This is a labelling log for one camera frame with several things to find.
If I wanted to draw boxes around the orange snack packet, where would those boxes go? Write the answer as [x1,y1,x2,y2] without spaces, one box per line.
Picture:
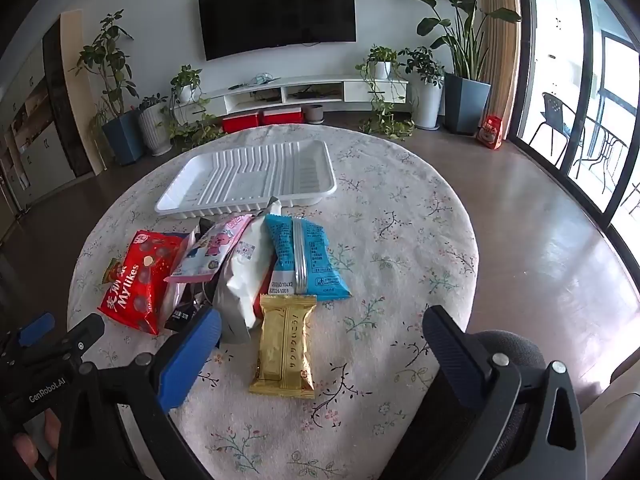
[102,257,124,287]

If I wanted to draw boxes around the broad-leaf plant in square blue pot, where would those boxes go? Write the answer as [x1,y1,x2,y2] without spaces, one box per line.
[390,0,522,136]

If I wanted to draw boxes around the trailing pothos in white pot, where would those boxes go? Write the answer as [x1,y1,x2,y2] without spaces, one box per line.
[356,46,416,138]
[167,65,223,151]

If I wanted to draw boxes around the floral tablecloth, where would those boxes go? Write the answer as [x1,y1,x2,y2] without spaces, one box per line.
[67,124,476,480]

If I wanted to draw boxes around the balcony table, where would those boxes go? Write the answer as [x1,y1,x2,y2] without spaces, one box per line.
[575,115,628,196]

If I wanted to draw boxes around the beige curtain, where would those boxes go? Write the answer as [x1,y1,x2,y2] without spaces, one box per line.
[479,0,523,143]

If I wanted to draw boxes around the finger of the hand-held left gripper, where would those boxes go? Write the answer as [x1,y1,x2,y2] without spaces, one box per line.
[22,312,106,371]
[10,312,56,356]

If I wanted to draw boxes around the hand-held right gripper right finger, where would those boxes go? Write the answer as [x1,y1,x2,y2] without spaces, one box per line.
[380,304,588,480]

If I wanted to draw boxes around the red storage box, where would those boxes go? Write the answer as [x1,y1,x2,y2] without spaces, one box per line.
[262,107,304,126]
[222,112,262,134]

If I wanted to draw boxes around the white silver snack packet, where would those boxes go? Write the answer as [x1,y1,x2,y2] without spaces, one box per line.
[212,197,281,343]

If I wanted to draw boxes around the black framed glass door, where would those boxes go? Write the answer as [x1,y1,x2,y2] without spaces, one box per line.
[515,0,640,241]

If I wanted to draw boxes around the black balcony chair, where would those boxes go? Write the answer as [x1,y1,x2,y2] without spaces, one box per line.
[530,92,586,178]

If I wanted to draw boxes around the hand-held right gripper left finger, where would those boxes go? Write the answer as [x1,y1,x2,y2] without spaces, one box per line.
[55,307,223,480]

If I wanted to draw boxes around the red snack packet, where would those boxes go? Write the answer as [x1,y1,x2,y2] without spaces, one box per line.
[97,230,183,336]

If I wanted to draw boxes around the leafy tree in blue pot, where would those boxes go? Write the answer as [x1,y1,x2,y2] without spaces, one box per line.
[75,10,146,166]

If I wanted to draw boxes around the black snack packet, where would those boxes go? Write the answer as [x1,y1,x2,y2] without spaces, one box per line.
[164,217,221,333]

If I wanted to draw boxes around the light blue snack packet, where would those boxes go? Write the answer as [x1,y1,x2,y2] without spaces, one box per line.
[263,214,352,301]

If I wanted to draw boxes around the white plastic tray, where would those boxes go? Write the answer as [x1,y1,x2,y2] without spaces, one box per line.
[155,140,337,218]

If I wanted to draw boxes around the black wall television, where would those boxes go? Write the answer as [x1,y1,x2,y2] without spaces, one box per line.
[198,0,357,62]

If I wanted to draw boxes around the white television stand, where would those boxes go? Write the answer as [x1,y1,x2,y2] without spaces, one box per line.
[172,74,409,123]

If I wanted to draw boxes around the wooden wall cabinet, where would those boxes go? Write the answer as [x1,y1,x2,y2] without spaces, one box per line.
[0,10,96,221]

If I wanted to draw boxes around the bushy plant in tall white pot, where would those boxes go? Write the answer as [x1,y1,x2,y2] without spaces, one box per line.
[400,47,445,130]

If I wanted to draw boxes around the person's left hand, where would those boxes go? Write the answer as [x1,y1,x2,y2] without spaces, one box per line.
[12,407,66,468]

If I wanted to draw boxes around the red bag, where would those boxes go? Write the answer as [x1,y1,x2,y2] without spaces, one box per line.
[476,115,503,150]

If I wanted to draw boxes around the pink snack packet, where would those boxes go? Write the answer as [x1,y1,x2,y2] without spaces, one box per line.
[165,214,252,283]

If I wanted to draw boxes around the plant in white ribbed pot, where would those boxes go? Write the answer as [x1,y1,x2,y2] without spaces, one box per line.
[137,94,173,157]

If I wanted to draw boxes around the gold snack packet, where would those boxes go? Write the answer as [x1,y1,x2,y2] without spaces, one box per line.
[249,294,318,400]

